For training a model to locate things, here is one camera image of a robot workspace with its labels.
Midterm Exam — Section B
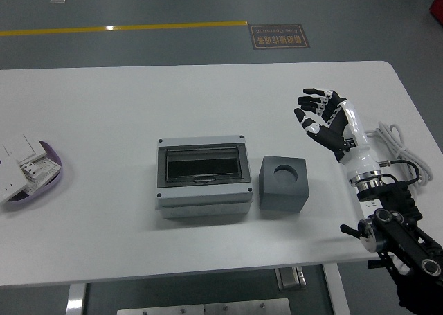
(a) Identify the white power strip cord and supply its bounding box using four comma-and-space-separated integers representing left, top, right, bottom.
363, 121, 434, 193

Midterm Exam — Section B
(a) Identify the white table leg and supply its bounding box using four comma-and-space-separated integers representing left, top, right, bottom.
64, 282, 87, 315
321, 262, 352, 315

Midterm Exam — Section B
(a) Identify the white dotted panel piece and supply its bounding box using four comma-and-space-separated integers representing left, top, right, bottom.
26, 156, 60, 195

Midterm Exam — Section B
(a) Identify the grey metal table bracket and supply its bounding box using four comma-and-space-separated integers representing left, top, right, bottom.
275, 265, 307, 291

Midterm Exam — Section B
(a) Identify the white wall switch plate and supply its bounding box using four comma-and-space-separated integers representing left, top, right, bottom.
2, 132, 48, 163

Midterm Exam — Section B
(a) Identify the grey metal plate with screws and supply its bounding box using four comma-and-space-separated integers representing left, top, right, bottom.
116, 298, 291, 315

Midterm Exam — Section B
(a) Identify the small white socket module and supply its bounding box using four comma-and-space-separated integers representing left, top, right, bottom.
21, 161, 39, 177

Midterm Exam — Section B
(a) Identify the white power strip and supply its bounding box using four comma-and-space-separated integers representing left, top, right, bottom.
359, 199, 381, 221

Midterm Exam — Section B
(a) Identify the purple plastic tray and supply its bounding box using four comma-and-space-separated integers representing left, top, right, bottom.
0, 140, 63, 212

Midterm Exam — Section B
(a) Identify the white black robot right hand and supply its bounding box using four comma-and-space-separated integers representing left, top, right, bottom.
293, 87, 381, 184

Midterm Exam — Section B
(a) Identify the dark grey cube with hole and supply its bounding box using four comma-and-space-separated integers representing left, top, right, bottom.
257, 154, 309, 220

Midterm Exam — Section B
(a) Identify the grey electrical enclosure box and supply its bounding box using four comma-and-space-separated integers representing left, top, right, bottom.
156, 134, 254, 220

